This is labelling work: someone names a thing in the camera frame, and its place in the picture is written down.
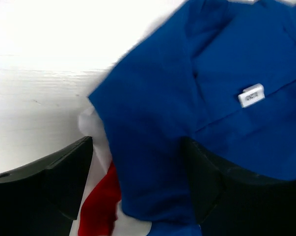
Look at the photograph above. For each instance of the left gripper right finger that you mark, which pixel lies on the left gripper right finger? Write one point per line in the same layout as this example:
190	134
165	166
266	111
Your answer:
229	200

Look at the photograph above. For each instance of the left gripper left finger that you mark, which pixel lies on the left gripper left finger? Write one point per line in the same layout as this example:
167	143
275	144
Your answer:
43	198

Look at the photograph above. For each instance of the blue white red jacket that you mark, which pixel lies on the blue white red jacket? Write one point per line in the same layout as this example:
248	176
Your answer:
220	72

